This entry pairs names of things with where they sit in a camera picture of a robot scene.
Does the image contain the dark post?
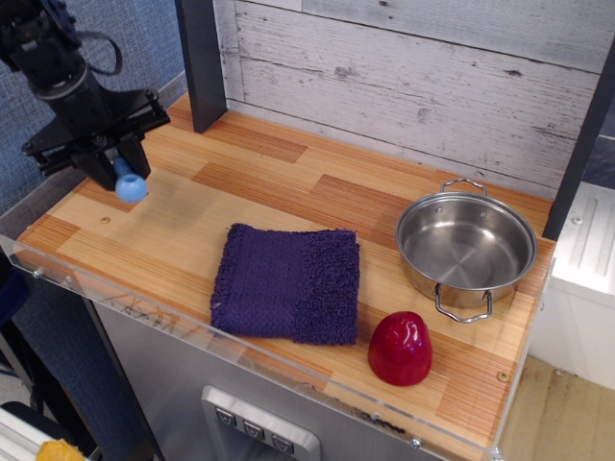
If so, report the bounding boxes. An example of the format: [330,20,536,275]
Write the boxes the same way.
[175,0,227,133]
[541,0,615,240]

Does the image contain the stainless steel pot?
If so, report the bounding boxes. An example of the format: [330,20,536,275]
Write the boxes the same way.
[395,178,538,325]

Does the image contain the dark right post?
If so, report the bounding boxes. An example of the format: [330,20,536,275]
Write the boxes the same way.
[541,0,615,240]

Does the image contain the silver control panel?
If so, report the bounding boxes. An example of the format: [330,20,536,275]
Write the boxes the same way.
[201,385,321,460]

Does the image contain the white side cabinet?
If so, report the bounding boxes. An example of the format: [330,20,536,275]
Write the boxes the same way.
[529,182,614,389]

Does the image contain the clear acrylic guard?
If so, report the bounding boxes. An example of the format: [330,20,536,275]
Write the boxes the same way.
[1,98,554,460]

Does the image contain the stainless steel cabinet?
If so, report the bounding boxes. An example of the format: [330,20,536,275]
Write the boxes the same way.
[87,295,455,460]

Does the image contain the red plastic pepper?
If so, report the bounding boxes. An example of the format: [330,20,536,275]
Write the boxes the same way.
[368,311,432,387]

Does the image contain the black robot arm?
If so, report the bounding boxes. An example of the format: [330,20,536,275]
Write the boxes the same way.
[1,1,169,203]

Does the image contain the dark left post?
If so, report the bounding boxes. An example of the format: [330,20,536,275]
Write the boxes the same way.
[175,0,227,133]

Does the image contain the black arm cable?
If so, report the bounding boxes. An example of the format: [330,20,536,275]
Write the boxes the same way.
[76,31,124,77]

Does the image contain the purple towel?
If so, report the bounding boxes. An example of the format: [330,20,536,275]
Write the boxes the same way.
[210,223,359,346]

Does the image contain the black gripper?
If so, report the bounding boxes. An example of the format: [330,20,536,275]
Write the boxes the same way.
[22,78,169,191]

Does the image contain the blue and grey spoon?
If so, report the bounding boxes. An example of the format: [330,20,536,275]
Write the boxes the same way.
[112,157,148,204]

